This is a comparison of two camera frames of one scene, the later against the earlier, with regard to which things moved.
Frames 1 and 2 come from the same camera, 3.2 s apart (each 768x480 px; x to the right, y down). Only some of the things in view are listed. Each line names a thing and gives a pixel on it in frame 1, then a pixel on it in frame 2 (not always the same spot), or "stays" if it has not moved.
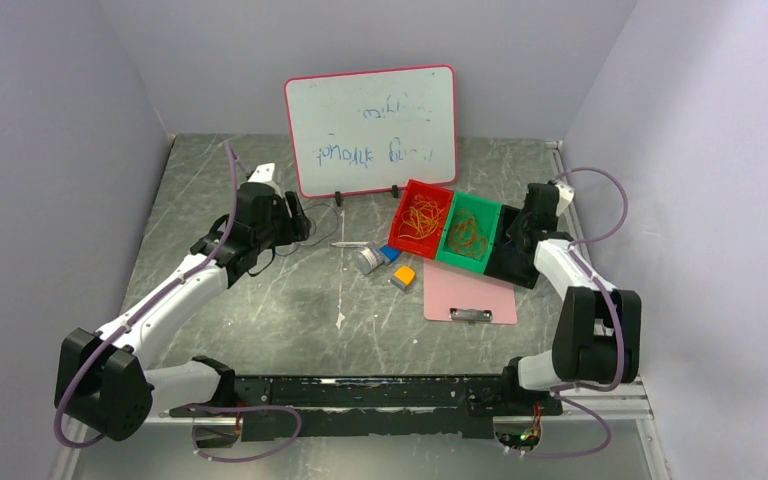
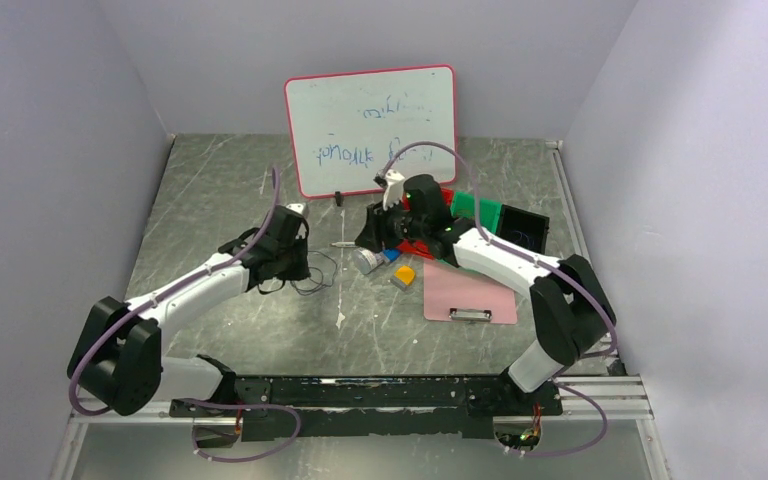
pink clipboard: [455, 293] stays
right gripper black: [513, 231] to [375, 230]
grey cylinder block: [368, 258] stays
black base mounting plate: [369, 407] stays
